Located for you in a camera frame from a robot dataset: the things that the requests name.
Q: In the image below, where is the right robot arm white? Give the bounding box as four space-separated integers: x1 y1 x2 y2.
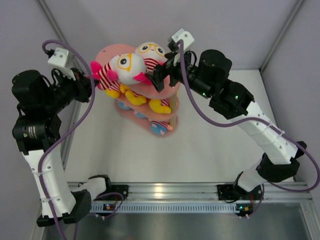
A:
147 49 306 199

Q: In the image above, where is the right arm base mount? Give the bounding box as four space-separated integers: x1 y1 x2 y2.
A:
216 184 265 219

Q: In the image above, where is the yellow plush toy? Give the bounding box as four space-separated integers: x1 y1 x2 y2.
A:
104 83 130 99
124 90 147 106

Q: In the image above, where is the peach-faced plush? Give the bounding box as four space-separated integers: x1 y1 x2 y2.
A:
149 121 173 136

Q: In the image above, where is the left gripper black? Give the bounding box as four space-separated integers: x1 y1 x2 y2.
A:
41 67 98 116

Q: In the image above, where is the perforated cable tray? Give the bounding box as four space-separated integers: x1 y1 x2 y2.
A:
89 202 241 214

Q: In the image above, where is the aluminium frame rail front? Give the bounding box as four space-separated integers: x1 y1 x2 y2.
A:
123 182 313 203

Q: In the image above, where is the pink three-tier shelf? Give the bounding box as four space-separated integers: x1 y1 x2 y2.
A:
90 42 179 136

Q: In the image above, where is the blue-shorts plush on shelf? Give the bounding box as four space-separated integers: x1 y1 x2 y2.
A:
134 112 147 119
117 101 131 110

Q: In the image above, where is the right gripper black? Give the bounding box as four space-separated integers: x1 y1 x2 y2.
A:
145 48 213 100

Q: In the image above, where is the white plush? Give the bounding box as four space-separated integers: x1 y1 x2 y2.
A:
90 53 148 90
134 42 167 72

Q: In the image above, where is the blue-shorts plush on bottom shelf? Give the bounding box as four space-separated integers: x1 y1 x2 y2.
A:
117 101 131 110

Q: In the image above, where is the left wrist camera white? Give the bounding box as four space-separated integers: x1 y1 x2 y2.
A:
47 47 75 80

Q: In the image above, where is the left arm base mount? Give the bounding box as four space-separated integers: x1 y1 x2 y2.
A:
104 183 130 217

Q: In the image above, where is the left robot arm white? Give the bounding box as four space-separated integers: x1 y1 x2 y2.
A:
11 68 113 227

